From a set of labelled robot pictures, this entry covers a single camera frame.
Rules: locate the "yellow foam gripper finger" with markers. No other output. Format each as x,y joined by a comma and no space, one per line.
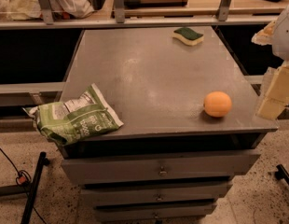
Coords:
264,36
274,97

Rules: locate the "green and yellow sponge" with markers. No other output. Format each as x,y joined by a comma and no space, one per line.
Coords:
188,36

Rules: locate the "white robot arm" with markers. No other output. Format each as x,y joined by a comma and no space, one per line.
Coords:
280,39

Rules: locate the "orange ball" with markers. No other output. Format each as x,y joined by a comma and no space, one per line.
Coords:
217,104

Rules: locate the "black stand foot right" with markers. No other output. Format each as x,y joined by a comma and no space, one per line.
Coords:
281,173

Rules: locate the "grey drawer cabinet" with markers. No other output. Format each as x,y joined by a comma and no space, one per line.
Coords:
157,87

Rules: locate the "bottom grey drawer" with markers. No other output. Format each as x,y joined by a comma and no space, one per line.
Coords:
154,211

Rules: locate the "grey drawer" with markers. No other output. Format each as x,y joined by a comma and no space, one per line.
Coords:
162,193
154,211
160,166

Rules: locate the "middle grey drawer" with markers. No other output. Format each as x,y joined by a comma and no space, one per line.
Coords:
162,193

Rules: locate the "green snack bag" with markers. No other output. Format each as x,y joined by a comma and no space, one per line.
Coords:
66,123

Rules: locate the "white crumpled cloth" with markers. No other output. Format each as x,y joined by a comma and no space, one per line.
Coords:
22,10

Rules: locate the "top grey drawer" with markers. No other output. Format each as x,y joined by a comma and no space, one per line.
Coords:
160,166

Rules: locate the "black metal stand leg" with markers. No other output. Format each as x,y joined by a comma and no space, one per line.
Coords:
42,161

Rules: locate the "grey metal shelf rail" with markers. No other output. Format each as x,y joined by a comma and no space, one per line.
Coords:
114,13

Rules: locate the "grey side rail left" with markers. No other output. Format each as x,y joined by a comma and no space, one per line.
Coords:
29,93

